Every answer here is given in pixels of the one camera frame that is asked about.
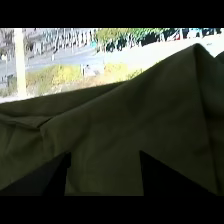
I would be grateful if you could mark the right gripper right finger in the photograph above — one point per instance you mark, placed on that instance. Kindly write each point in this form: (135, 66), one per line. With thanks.
(166, 178)

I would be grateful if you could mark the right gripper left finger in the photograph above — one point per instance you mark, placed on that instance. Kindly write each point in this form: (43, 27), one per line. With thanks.
(40, 181)

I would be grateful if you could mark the olive green garment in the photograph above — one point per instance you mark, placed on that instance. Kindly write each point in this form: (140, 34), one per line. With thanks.
(130, 130)

